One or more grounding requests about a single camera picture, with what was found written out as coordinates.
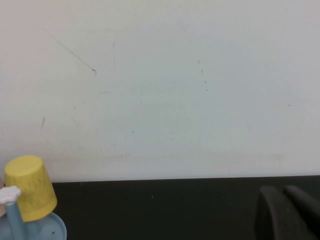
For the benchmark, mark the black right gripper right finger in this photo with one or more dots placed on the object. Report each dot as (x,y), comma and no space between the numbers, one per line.
(307,202)

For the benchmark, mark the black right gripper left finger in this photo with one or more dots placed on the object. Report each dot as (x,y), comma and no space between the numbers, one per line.
(275,217)

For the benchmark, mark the blue cup stand with posts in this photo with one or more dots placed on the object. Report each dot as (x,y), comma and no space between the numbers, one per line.
(50,230)

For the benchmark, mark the yellow speckled plastic cup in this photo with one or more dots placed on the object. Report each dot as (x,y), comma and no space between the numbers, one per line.
(32,190)

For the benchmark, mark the pink speckled plastic cup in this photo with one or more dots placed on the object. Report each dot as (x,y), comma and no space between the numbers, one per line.
(2,211)

